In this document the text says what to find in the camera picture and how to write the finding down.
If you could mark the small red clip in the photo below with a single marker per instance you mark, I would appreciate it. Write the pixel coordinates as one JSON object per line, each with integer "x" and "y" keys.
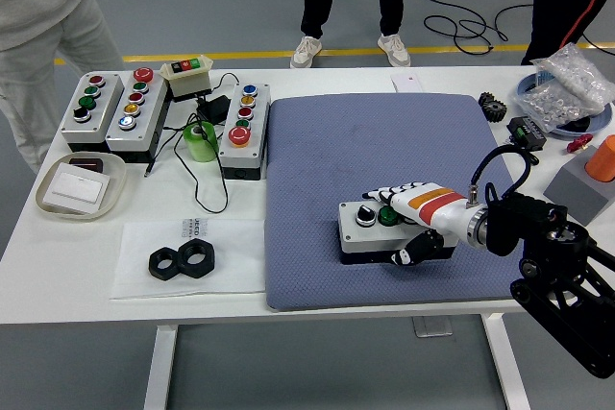
{"x": 579, "y": 143}

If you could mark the five-button box, yellow and white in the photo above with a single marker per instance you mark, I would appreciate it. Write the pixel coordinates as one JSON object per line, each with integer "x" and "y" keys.
{"x": 146, "y": 117}

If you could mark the five-button box with blue button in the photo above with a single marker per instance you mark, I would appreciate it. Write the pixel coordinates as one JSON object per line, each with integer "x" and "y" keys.
{"x": 257, "y": 141}

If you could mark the clear bag of metal parts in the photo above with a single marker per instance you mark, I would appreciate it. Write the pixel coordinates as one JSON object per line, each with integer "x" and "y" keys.
{"x": 552, "y": 107}

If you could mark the orange cylinder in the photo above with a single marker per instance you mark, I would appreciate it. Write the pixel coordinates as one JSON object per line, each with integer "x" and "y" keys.
{"x": 603, "y": 160}

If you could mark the white card with red mark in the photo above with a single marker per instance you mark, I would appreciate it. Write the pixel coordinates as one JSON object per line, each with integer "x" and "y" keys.
{"x": 403, "y": 84}

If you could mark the four-button box with selector knob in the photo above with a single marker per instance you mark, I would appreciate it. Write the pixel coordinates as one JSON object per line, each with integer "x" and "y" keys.
{"x": 351, "y": 237}

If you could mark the cream shallow dish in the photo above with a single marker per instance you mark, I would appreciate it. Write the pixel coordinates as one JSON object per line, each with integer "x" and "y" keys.
{"x": 115, "y": 175}

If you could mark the clear bag of white parts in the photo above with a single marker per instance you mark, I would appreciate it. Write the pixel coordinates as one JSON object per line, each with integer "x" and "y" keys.
{"x": 572, "y": 74}

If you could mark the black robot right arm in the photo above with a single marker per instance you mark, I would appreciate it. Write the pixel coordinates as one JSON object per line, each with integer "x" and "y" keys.
{"x": 552, "y": 247}

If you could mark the green film roll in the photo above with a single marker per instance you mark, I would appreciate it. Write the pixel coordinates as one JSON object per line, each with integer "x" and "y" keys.
{"x": 204, "y": 146}

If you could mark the black power adapter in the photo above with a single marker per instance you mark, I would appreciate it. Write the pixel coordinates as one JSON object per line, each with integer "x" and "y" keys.
{"x": 215, "y": 107}

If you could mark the grey wedge block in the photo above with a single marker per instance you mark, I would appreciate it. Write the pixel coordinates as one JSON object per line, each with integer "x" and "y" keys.
{"x": 574, "y": 189}

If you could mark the black module with green terminals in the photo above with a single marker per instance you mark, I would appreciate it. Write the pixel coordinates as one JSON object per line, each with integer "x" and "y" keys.
{"x": 526, "y": 130}

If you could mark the small black device, red face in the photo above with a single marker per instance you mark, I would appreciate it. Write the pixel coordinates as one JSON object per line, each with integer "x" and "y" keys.
{"x": 86, "y": 163}

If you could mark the white wall switch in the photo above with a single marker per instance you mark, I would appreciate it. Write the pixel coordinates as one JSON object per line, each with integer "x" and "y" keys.
{"x": 77, "y": 186}

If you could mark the grey box under table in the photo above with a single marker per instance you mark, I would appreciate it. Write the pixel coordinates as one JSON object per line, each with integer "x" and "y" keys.
{"x": 432, "y": 327}

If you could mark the blue-grey quilted mat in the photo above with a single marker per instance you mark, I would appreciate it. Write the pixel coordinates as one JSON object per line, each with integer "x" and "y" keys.
{"x": 327, "y": 151}

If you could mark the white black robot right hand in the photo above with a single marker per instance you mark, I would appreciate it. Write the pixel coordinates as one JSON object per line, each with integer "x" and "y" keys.
{"x": 432, "y": 210}

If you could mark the white table leg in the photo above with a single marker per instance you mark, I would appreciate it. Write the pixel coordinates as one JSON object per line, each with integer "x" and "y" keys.
{"x": 507, "y": 367}
{"x": 161, "y": 367}

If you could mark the large black hex nut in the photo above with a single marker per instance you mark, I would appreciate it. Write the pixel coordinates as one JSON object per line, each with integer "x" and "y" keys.
{"x": 153, "y": 266}
{"x": 182, "y": 263}

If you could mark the black gear wheel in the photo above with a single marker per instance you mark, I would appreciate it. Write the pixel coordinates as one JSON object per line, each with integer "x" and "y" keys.
{"x": 492, "y": 107}

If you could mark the four-button box with black knob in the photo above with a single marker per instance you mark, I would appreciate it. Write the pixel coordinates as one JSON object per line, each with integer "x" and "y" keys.
{"x": 103, "y": 112}

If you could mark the person in light grey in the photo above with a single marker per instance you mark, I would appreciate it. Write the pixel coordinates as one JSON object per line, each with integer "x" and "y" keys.
{"x": 38, "y": 21}

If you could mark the cream three-button switch box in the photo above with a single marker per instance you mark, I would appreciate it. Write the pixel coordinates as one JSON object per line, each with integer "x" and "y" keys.
{"x": 189, "y": 82}

